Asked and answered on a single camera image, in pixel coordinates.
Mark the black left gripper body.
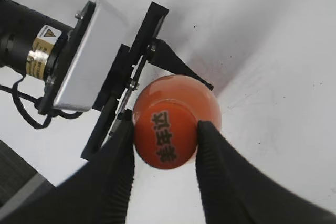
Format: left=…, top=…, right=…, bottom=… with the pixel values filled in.
left=38, top=1, right=170, bottom=161

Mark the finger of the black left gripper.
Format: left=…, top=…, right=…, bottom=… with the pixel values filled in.
left=110, top=109, right=132, bottom=135
left=148, top=39, right=213, bottom=91

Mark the orange bottle cap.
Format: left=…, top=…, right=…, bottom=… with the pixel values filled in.
left=134, top=101, right=197, bottom=169

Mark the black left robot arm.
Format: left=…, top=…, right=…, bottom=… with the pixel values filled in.
left=1, top=0, right=198, bottom=160

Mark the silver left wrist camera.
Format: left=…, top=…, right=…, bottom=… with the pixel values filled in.
left=52, top=0, right=128, bottom=112

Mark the orange soda plastic bottle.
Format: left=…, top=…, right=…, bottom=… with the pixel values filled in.
left=132, top=74, right=223, bottom=170

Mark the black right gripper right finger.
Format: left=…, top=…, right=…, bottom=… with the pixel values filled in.
left=195, top=121, right=335, bottom=223

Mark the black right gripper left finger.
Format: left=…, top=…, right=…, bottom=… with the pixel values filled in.
left=1, top=121, right=134, bottom=223

